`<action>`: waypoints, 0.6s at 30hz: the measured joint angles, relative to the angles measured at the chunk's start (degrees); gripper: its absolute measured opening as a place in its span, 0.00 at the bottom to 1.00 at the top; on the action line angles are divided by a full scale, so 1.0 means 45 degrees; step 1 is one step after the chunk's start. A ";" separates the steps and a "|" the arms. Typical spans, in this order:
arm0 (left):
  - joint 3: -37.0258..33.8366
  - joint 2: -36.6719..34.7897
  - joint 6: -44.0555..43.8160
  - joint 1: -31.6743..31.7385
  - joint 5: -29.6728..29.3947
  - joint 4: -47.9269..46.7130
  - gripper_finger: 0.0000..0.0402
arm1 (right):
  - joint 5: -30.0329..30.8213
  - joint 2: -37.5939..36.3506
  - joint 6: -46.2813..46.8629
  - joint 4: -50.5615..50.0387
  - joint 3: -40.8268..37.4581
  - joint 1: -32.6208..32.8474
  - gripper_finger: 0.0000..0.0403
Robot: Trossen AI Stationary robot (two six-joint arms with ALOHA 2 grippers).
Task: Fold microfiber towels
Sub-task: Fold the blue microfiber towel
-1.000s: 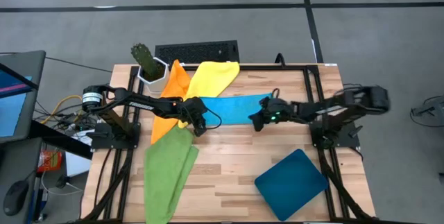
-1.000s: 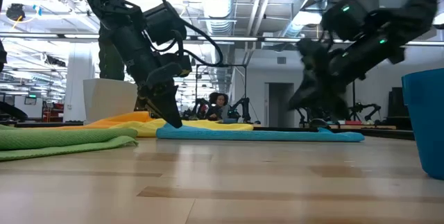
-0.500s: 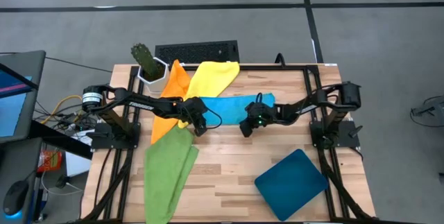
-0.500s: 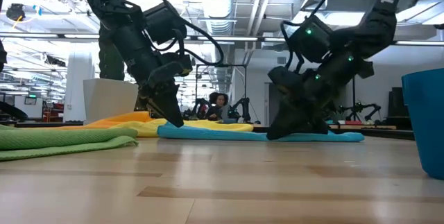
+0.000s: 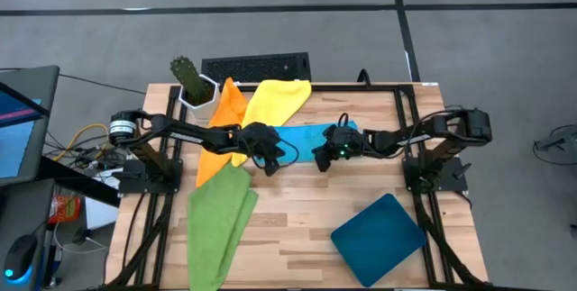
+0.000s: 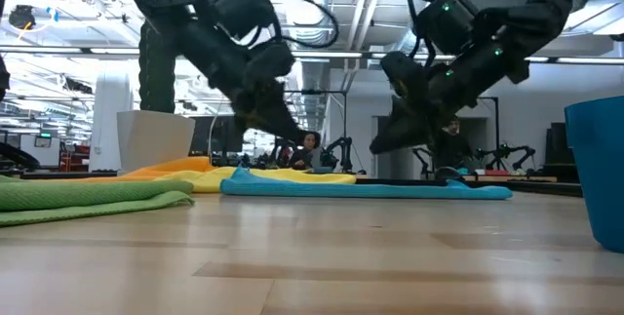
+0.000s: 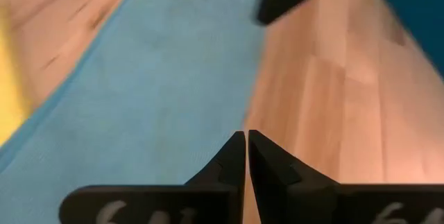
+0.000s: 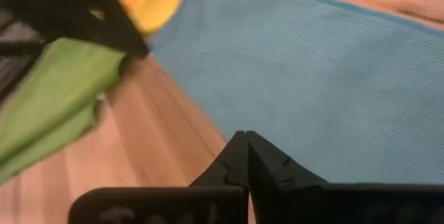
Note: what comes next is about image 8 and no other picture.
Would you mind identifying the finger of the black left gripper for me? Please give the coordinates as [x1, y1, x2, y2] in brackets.
[88, 0, 150, 58]

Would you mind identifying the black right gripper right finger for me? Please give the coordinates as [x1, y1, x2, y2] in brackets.
[246, 130, 444, 224]

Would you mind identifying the green microfiber towel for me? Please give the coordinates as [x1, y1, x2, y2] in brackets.
[0, 38, 128, 185]

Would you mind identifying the light blue microfiber towel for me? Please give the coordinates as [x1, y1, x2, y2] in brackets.
[148, 0, 444, 185]

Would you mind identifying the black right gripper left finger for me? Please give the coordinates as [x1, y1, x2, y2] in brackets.
[67, 130, 250, 224]

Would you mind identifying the yellow microfiber towel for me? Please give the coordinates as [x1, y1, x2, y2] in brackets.
[138, 0, 330, 35]

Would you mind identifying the black metal table frame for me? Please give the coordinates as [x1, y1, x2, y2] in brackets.
[0, 19, 46, 98]

